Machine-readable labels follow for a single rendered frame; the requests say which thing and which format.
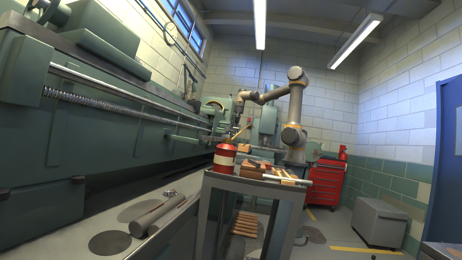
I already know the red white oil can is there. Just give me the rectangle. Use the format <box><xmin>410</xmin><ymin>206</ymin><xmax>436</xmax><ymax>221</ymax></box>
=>
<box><xmin>212</xmin><ymin>124</ymin><xmax>254</xmax><ymax>176</ymax></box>

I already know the grey metal cart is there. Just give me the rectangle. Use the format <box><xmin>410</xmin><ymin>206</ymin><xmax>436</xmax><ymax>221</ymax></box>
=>
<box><xmin>194</xmin><ymin>158</ymin><xmax>313</xmax><ymax>260</ymax></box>

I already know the green bench grinder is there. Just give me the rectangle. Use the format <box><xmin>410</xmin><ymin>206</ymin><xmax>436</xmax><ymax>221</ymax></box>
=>
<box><xmin>305</xmin><ymin>141</ymin><xmax>324</xmax><ymax>164</ymax></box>

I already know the grey steel bench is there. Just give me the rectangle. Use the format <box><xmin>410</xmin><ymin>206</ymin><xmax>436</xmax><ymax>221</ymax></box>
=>
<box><xmin>417</xmin><ymin>241</ymin><xmax>462</xmax><ymax>260</ymax></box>

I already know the thick grey round bar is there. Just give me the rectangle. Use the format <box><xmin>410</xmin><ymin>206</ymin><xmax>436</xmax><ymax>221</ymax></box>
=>
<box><xmin>147</xmin><ymin>197</ymin><xmax>201</xmax><ymax>237</ymax></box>
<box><xmin>128</xmin><ymin>193</ymin><xmax>187</xmax><ymax>239</ymax></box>

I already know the brown wooden box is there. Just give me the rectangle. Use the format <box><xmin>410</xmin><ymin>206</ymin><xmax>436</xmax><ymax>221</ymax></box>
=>
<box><xmin>239</xmin><ymin>159</ymin><xmax>267</xmax><ymax>180</ymax></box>

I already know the red tool cabinet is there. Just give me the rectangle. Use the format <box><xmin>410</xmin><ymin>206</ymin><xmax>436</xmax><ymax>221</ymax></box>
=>
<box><xmin>304</xmin><ymin>157</ymin><xmax>348</xmax><ymax>212</ymax></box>

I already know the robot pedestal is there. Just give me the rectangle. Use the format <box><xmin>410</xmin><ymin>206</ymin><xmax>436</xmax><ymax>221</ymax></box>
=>
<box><xmin>269</xmin><ymin>161</ymin><xmax>309</xmax><ymax>248</ymax></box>

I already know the wooden rack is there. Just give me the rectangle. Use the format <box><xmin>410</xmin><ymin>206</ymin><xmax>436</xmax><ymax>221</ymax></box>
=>
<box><xmin>271</xmin><ymin>166</ymin><xmax>300</xmax><ymax>187</ymax></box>

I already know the green drill press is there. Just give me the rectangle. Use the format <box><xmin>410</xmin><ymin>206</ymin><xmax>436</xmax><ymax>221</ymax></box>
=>
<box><xmin>248</xmin><ymin>83</ymin><xmax>286</xmax><ymax>156</ymax></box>

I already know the grey threaded lead screw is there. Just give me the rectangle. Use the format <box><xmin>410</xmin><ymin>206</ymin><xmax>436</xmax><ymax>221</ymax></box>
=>
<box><xmin>42</xmin><ymin>85</ymin><xmax>213</xmax><ymax>133</ymax></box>

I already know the green lathe work lamp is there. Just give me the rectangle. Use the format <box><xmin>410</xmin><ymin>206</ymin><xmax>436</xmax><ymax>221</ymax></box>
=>
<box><xmin>182</xmin><ymin>63</ymin><xmax>199</xmax><ymax>100</ymax></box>

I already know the wooden floor duckboard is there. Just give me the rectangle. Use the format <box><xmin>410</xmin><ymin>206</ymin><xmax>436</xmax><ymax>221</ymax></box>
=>
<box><xmin>230</xmin><ymin>211</ymin><xmax>259</xmax><ymax>239</ymax></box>

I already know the round white wall clock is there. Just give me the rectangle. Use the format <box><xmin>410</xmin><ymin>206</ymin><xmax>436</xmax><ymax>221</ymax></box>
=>
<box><xmin>163</xmin><ymin>22</ymin><xmax>179</xmax><ymax>46</ymax></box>

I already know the green lathe body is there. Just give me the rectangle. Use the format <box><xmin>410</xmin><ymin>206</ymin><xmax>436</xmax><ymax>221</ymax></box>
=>
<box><xmin>0</xmin><ymin>0</ymin><xmax>236</xmax><ymax>253</ymax></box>

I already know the blue door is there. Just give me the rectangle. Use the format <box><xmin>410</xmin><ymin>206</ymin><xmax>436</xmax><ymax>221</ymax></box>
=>
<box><xmin>420</xmin><ymin>74</ymin><xmax>462</xmax><ymax>260</ymax></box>

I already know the green lathe lever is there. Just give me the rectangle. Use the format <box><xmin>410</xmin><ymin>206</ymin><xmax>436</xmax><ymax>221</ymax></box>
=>
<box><xmin>164</xmin><ymin>134</ymin><xmax>201</xmax><ymax>146</ymax></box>

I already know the grey steel stop bar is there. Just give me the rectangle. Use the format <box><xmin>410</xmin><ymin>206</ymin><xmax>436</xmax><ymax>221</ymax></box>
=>
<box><xmin>48</xmin><ymin>62</ymin><xmax>210</xmax><ymax>127</ymax></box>

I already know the grey metal box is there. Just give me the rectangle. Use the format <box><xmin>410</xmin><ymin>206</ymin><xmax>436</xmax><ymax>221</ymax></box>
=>
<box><xmin>350</xmin><ymin>196</ymin><xmax>410</xmax><ymax>252</ymax></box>

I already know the long ceiling tube light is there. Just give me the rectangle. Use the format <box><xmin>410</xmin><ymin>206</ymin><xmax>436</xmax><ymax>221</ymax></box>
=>
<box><xmin>327</xmin><ymin>13</ymin><xmax>384</xmax><ymax>70</ymax></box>
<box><xmin>252</xmin><ymin>0</ymin><xmax>267</xmax><ymax>51</ymax></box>

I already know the blue wall pipe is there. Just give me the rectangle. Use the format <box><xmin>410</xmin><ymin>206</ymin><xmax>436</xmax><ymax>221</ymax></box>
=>
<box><xmin>139</xmin><ymin>0</ymin><xmax>207</xmax><ymax>79</ymax></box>

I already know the blue framed window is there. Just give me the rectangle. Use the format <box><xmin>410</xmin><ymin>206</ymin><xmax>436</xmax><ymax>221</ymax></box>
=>
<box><xmin>158</xmin><ymin>0</ymin><xmax>208</xmax><ymax>55</ymax></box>

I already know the long grey steel bar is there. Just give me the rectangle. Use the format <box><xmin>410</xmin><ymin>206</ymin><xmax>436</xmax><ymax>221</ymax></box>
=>
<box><xmin>250</xmin><ymin>144</ymin><xmax>289</xmax><ymax>155</ymax></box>

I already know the green lathe handwheel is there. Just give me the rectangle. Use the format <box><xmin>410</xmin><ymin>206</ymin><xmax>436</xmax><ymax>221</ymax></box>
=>
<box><xmin>23</xmin><ymin>0</ymin><xmax>62</xmax><ymax>26</ymax></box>

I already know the green lathe carriage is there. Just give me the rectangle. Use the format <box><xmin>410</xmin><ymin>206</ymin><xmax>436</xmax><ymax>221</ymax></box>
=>
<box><xmin>200</xmin><ymin>95</ymin><xmax>236</xmax><ymax>146</ymax></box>

